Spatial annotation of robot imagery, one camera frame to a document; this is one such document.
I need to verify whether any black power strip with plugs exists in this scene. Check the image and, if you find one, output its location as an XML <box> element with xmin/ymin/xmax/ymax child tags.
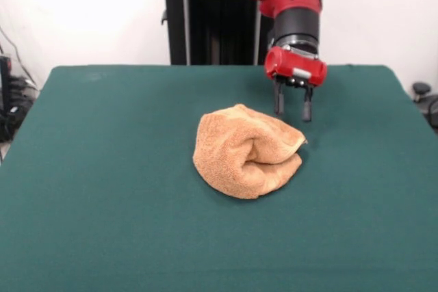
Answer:
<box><xmin>8</xmin><ymin>75</ymin><xmax>38</xmax><ymax>103</ymax></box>

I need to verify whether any dark green table cloth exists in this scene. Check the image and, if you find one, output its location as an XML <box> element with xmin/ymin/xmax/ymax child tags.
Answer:
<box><xmin>0</xmin><ymin>64</ymin><xmax>438</xmax><ymax>292</ymax></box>

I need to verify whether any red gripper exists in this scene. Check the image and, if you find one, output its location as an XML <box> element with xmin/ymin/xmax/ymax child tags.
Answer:
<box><xmin>263</xmin><ymin>45</ymin><xmax>328</xmax><ymax>123</ymax></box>

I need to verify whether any black computer box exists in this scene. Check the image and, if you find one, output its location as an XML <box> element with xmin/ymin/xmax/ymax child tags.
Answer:
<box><xmin>0</xmin><ymin>54</ymin><xmax>13</xmax><ymax>118</ymax></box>

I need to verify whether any grey cable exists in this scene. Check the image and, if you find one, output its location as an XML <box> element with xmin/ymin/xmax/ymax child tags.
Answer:
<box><xmin>0</xmin><ymin>26</ymin><xmax>27</xmax><ymax>79</ymax></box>

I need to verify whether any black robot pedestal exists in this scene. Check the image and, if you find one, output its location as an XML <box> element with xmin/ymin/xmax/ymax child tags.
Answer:
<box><xmin>149</xmin><ymin>0</ymin><xmax>277</xmax><ymax>66</ymax></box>

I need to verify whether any orange terry towel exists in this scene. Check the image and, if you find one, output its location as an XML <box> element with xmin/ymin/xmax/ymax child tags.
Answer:
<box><xmin>192</xmin><ymin>103</ymin><xmax>309</xmax><ymax>201</ymax></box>

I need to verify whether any black office chair base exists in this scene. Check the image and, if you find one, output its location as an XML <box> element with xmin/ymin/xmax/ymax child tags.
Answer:
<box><xmin>411</xmin><ymin>81</ymin><xmax>438</xmax><ymax>125</ymax></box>

